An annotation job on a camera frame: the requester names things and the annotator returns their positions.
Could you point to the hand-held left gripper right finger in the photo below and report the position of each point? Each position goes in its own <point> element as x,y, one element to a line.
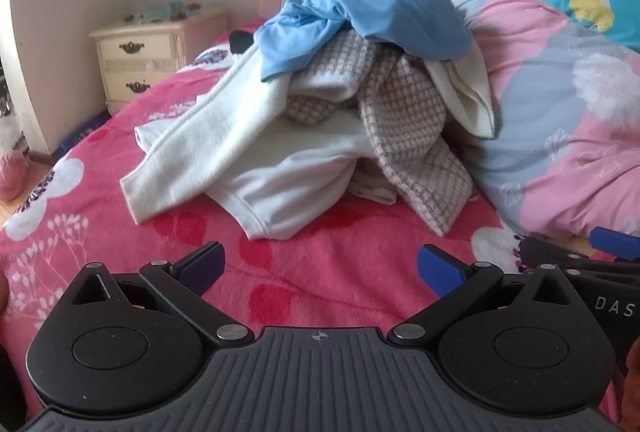
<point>440,269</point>

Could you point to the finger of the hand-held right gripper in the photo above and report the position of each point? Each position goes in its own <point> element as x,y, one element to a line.
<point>612,242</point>
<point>545,252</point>

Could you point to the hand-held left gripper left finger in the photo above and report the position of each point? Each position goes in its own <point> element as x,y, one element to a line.
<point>202,264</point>

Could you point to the blue printed t-shirt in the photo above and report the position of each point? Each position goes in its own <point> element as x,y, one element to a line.
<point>380,7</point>

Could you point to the beige folded cloth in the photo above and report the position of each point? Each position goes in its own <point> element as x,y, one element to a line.
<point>375,187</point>

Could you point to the pink floral blanket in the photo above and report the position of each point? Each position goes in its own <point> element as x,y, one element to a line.
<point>310,272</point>

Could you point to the cream fleece garment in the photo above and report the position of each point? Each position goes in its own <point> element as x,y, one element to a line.
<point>465,97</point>
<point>210,132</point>

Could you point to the houndstooth knit sweater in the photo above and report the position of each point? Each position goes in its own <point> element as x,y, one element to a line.
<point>410,137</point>

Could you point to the pink grey floral quilt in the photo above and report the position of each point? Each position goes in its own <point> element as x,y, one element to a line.
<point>550,112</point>

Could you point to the dark blue cloth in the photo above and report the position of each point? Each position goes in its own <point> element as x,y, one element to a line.
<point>85,134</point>

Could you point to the pink fluffy object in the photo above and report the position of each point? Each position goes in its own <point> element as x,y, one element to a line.
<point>12,177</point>

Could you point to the cream nightstand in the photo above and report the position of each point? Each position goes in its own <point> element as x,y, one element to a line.
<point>145,62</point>

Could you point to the teal small object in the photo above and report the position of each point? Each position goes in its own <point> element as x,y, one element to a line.
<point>165,12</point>

